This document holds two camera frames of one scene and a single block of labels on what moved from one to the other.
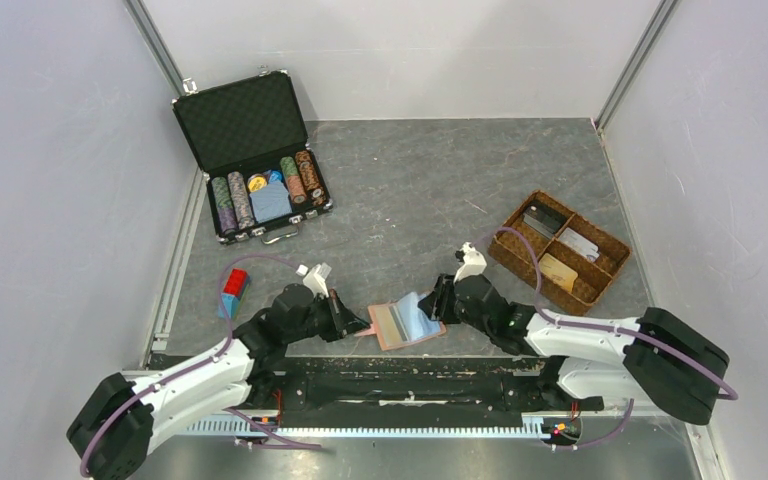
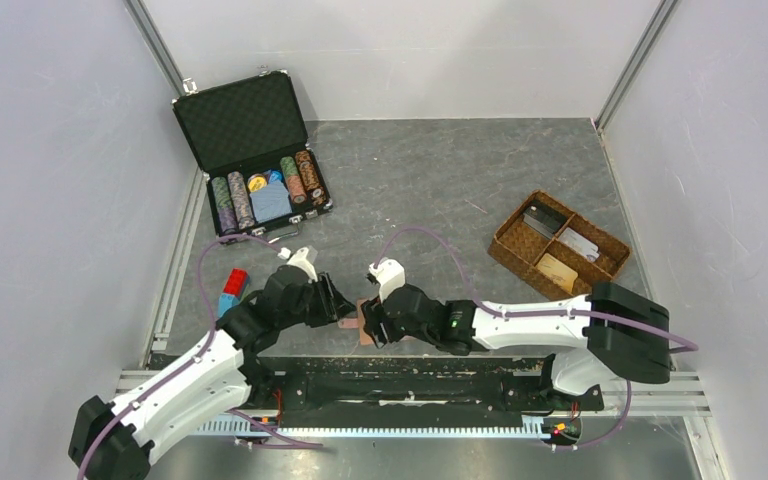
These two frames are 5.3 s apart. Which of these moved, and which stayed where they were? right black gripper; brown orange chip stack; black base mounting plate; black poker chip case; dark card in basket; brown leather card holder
Moved: brown leather card holder; right black gripper
Stayed: brown orange chip stack; black base mounting plate; black poker chip case; dark card in basket
